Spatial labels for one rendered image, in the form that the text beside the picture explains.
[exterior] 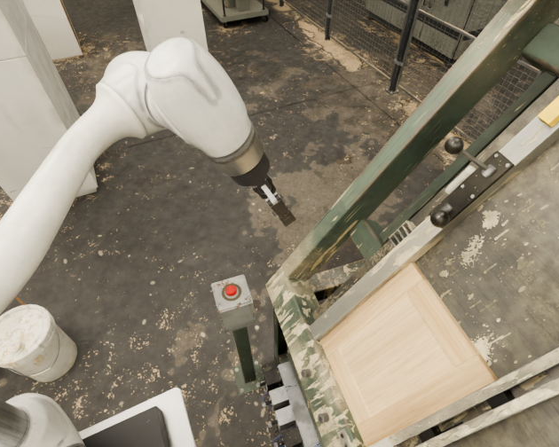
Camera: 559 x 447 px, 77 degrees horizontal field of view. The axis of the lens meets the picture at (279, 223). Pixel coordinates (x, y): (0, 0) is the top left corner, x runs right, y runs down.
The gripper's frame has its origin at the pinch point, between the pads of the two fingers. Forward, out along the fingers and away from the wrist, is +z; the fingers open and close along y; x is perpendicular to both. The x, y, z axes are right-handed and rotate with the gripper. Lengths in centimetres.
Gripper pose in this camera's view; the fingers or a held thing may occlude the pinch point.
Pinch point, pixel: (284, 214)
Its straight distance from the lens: 77.1
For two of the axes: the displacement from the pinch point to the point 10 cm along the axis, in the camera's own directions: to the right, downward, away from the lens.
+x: -8.1, 5.8, 0.4
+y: -4.6, -6.7, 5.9
